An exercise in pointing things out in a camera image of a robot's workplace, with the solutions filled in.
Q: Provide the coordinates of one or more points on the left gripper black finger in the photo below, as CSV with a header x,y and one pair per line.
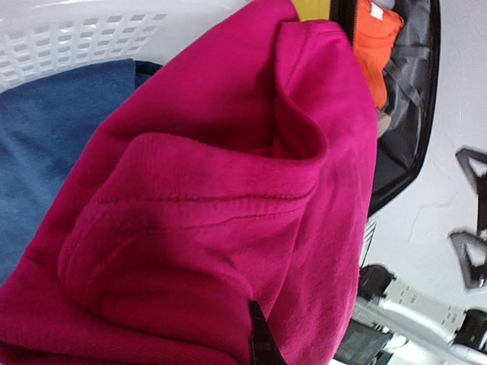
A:
x,y
263,349

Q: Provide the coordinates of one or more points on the blue garment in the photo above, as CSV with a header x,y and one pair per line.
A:
x,y
45,125

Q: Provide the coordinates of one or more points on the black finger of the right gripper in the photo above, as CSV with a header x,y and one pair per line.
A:
x,y
473,270
476,181

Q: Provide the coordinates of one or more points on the orange folded garment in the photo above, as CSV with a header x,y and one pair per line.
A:
x,y
376,30

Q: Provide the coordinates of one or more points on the red garment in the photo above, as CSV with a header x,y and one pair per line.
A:
x,y
237,179

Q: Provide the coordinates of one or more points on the white perforated plastic basket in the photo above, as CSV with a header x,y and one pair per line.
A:
x,y
41,38

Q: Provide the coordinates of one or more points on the yellow Pikachu hard-shell suitcase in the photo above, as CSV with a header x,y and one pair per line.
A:
x,y
411,78

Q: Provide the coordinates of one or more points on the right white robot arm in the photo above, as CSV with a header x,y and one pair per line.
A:
x,y
388,307

